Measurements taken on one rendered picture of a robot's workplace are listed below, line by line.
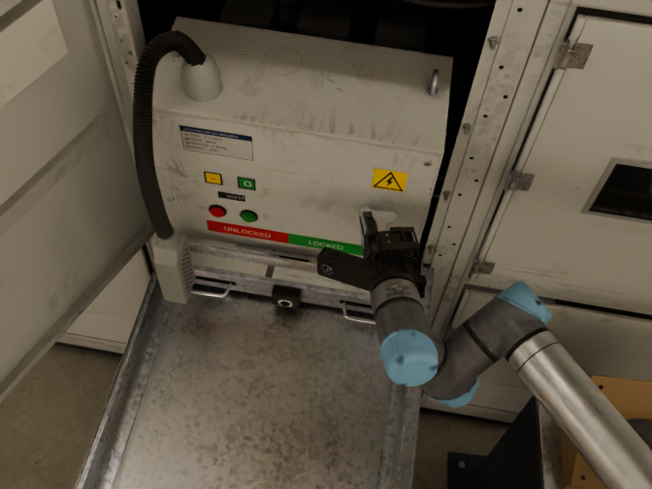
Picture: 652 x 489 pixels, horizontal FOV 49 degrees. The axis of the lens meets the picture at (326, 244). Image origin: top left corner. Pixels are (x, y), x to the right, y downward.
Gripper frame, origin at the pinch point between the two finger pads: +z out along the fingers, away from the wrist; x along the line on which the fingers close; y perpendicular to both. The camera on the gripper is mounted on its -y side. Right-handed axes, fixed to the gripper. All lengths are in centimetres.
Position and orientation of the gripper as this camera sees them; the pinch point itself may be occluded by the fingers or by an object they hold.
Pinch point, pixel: (361, 212)
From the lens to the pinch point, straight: 124.6
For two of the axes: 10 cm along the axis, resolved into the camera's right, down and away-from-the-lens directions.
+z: -1.0, -6.6, 7.5
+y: 9.9, -0.6, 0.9
